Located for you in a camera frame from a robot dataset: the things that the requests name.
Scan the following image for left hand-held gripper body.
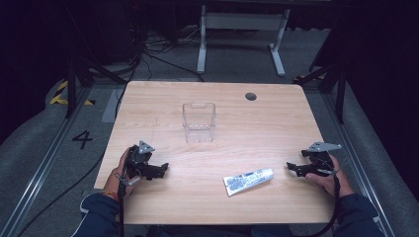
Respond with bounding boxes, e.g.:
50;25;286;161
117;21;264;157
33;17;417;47
126;140;156;180

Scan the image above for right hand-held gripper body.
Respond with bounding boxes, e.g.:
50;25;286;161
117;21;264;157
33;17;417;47
300;140;343;175

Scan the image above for white blue toothpaste tube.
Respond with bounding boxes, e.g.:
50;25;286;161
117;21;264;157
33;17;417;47
222;167;275;198

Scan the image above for clear plastic container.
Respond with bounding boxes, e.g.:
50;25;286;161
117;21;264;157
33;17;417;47
181;102;217;144

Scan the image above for person's right hand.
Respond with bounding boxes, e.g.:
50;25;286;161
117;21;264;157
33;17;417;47
304;154;356;198

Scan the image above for person's left hand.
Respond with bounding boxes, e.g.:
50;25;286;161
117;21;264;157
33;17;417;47
103;147;133;198

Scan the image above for orange wrist band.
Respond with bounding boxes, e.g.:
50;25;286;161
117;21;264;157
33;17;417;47
102;190;121;202

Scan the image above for grey floor tape patch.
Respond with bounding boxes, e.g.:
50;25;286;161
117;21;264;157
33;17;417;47
100;88;126;124

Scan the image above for black tripod stand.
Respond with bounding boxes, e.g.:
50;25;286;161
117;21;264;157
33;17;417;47
64;55;128;119
292;60;348;125

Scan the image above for yellow black hazard tape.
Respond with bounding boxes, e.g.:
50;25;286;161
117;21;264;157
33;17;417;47
49;80;97;107

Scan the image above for metal floor rail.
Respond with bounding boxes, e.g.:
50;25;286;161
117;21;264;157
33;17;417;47
0;87;93;237
319;92;396;237

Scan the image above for right hand-held gripper cable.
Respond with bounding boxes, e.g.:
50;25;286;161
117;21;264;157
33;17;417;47
304;169;341;237

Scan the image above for hand-held gripper cable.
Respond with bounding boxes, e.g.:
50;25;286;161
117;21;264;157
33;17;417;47
116;171;141;237
304;169;341;237

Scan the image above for left hand-held gripper cable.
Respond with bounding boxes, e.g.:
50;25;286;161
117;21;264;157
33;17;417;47
116;171;141;237

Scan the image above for long black floor cable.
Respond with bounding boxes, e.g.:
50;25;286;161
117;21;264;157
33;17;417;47
14;151;107;237

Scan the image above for bundle of black floor cables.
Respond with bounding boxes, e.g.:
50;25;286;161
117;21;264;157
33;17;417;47
129;29;206;83

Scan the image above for grey metal stand frame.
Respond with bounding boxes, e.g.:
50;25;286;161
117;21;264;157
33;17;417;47
196;4;292;78

